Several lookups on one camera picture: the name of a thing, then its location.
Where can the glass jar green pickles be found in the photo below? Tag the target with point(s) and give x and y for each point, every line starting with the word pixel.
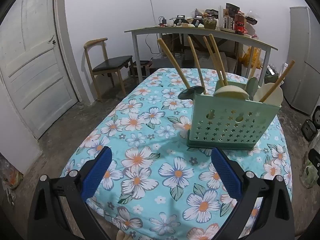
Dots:
pixel 210 22

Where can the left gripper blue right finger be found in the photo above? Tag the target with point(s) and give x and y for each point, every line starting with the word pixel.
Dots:
pixel 275 217

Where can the green perforated utensil basket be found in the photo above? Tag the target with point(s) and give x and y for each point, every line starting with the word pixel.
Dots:
pixel 232 123

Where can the red cooking oil bottle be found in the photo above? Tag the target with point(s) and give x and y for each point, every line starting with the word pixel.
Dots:
pixel 239 23

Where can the silver refrigerator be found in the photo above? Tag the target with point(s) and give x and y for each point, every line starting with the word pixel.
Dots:
pixel 301 85

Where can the black rice cooker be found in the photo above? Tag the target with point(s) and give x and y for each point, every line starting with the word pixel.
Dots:
pixel 311 127

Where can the wooden chair black seat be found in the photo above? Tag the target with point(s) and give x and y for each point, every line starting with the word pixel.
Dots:
pixel 109 66

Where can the clear bag of vegetables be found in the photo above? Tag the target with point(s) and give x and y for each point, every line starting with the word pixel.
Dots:
pixel 309 175

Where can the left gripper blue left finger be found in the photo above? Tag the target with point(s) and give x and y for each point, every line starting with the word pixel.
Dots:
pixel 47 219

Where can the green canvas bag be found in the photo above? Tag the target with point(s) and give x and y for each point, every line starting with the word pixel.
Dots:
pixel 271 75

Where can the yellow plastic bag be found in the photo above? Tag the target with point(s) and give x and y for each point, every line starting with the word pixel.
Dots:
pixel 247 58

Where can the cream flat rice paddle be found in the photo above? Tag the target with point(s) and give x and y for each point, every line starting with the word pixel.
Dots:
pixel 231 91

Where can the white panel door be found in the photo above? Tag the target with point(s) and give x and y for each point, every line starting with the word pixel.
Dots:
pixel 32 67

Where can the wooden desk grey frame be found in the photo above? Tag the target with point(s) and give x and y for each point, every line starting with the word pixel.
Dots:
pixel 254 43

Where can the floral blue quilt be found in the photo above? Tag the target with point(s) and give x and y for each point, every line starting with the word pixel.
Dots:
pixel 157 187

